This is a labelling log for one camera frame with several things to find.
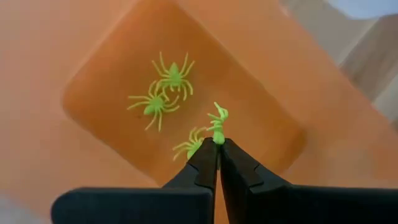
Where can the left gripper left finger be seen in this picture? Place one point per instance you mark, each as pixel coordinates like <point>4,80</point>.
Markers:
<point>199,174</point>

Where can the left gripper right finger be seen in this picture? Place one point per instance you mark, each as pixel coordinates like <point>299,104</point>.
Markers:
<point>242,186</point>

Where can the green plastic spider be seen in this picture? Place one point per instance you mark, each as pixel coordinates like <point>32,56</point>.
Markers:
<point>218,130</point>
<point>154,105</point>
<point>173,74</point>
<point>192,146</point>

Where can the orange plastic bin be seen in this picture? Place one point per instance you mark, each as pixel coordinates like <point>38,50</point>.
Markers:
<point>109,77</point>

